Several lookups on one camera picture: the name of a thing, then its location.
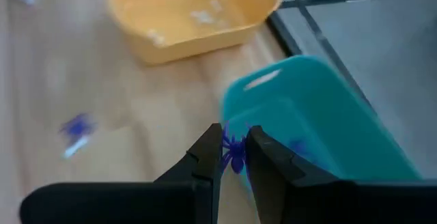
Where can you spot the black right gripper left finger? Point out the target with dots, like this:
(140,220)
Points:
(177,200)

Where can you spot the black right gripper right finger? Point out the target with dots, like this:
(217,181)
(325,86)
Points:
(300,196)

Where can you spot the purple plastic spider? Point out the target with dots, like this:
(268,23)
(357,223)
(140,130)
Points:
(298,146)
(78,126)
(235,155)

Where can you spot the teal plastic bin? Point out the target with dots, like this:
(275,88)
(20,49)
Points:
(324,114)

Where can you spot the orange plastic bin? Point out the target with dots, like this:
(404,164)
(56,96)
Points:
(205,46)

